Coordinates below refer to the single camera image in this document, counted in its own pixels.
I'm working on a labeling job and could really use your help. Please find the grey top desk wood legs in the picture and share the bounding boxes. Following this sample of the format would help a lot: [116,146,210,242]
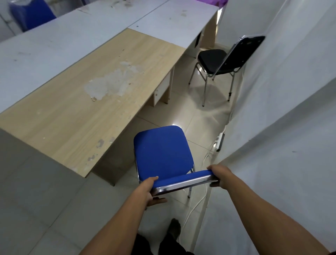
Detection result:
[128,0,220,59]

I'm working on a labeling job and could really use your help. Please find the large grey top desk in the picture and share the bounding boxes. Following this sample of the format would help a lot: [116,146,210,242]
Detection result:
[0,0,169,114]

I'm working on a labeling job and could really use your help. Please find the person's right forearm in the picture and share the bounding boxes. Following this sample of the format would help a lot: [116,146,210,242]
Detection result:
[225,172,332,255]

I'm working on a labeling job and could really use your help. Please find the person's right hand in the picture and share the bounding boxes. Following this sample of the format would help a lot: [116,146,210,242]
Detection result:
[206,164,235,190]

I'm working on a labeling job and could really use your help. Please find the white drawer cabinet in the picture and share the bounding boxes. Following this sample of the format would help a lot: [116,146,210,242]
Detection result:
[153,67,175,107]

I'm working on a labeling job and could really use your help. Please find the white power strip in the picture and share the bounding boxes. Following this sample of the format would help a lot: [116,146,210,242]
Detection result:
[214,132,226,152]

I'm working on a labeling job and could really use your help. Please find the white fabric curtain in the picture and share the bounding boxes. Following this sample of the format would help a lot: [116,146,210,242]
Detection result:
[194,0,336,255]

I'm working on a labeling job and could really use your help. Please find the person's left forearm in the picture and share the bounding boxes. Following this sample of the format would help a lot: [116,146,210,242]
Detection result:
[79,188,149,255]

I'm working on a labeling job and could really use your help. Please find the black padded chrome chair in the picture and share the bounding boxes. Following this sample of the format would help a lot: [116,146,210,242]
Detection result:
[188,35,266,107]

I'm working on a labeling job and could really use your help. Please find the person's left hand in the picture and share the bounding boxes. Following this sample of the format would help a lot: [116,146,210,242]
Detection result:
[136,176,168,211]

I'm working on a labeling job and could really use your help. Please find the purple cloth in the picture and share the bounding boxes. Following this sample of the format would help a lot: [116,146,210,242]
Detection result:
[195,0,229,9]

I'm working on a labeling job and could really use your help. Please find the dark sock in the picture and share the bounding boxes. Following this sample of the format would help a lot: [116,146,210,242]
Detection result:
[168,218,182,240]

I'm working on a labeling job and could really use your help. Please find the blue padded chrome chair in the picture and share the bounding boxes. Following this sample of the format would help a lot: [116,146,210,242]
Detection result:
[133,125,219,199]

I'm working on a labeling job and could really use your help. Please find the white cable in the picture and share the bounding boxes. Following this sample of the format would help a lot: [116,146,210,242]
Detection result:
[176,147,219,241]

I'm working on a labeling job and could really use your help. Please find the black trousers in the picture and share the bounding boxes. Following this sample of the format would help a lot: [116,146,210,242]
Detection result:
[136,233,195,255]

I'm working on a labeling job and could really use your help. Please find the light wood desk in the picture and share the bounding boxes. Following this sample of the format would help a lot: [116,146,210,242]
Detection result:
[0,28,187,187]

